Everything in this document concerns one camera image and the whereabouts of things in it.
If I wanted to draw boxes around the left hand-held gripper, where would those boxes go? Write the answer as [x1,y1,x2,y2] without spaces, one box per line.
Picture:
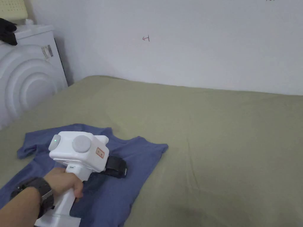
[34,131,128,227]

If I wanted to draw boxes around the blue shirt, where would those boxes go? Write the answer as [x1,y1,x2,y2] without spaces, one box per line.
[0,123,169,227]

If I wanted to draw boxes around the person's left hand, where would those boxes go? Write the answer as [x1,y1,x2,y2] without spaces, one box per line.
[44,167,84,203]

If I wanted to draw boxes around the white washing machine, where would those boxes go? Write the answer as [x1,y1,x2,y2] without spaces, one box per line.
[0,23,69,130]

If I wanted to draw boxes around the bed with pale green sheet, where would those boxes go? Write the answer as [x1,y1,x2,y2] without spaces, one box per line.
[0,75,303,227]

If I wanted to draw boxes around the black cloth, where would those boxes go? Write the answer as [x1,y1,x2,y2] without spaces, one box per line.
[0,18,18,46]

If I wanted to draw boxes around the pale yellow perforated board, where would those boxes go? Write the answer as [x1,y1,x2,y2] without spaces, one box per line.
[0,0,28,20]

